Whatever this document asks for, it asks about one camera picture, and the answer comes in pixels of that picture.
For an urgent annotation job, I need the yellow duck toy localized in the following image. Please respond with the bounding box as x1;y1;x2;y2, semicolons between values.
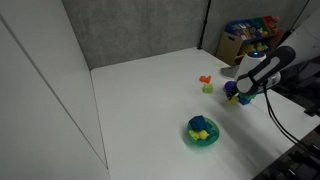
188;130;209;140

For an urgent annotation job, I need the blue cube under green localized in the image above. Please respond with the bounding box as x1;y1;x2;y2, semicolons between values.
238;98;251;105

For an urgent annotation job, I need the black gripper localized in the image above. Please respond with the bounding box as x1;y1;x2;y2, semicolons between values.
225;81;239;99

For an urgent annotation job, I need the teal toy in bowl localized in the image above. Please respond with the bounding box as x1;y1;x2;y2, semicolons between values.
204;123;217;137

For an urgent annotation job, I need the lime green cube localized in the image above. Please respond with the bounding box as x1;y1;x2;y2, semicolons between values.
202;84;213;94

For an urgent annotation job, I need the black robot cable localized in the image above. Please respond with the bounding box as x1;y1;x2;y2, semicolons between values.
262;83;320;158

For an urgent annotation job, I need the black pole stand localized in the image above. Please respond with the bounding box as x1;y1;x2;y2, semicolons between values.
197;0;212;50

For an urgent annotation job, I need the yellow spiky toy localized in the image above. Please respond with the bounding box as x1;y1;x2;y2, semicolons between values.
228;96;239;105

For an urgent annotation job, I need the orange toy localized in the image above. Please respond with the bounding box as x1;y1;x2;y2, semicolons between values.
199;76;211;84

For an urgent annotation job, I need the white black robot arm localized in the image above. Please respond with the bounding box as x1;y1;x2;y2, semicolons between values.
225;9;320;99

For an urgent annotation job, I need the green bowl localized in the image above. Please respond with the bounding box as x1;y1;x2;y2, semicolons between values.
186;115;220;147

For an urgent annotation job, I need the toy storage shelf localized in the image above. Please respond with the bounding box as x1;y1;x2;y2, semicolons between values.
215;16;286;65

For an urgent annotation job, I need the dark blue cube in bowl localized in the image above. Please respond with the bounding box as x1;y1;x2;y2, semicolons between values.
189;115;207;131

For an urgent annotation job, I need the purple spiky ball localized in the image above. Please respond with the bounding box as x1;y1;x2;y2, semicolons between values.
224;81;236;92

